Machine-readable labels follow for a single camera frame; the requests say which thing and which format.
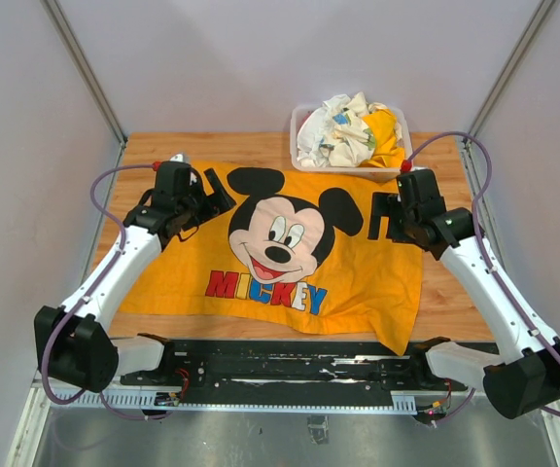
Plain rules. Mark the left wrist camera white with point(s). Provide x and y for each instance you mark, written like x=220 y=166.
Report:
x=183 y=158

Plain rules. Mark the yellow cloth in bin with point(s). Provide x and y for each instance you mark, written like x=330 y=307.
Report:
x=387 y=152

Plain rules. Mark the white printed cloth in bin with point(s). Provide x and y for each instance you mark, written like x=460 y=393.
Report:
x=335 y=133

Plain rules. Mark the aluminium frame post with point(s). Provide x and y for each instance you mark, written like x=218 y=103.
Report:
x=73 y=46
x=526 y=40

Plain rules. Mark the right aluminium frame post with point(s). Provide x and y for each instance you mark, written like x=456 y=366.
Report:
x=526 y=40

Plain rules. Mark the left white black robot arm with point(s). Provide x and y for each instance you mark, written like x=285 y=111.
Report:
x=72 y=341

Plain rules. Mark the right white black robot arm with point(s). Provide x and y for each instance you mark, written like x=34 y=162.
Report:
x=524 y=374

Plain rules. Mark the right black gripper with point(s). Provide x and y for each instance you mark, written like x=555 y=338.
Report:
x=385 y=204

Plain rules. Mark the yellow pillowcase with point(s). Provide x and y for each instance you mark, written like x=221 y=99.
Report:
x=294 y=250

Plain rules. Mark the grey slotted cable duct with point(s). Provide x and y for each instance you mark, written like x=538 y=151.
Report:
x=250 y=399

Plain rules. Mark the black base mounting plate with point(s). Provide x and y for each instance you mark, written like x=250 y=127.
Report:
x=318 y=367

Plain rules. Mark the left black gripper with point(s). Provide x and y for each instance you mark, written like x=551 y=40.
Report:
x=221 y=202

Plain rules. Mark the left aluminium frame post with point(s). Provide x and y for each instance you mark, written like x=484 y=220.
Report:
x=73 y=46

